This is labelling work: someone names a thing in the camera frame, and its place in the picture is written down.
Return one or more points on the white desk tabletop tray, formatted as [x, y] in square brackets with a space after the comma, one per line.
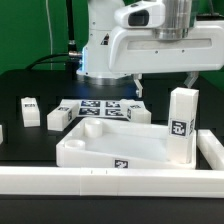
[104, 143]

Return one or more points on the fiducial marker sheet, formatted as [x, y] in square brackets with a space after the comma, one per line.
[100, 108]

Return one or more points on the white block left edge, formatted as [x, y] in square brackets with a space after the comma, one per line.
[1, 134]

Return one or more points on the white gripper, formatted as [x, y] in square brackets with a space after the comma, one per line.
[134, 51]

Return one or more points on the white fixture wall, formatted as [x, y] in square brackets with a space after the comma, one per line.
[15, 180]

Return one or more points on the black vertical pole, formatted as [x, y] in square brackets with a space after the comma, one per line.
[71, 39]

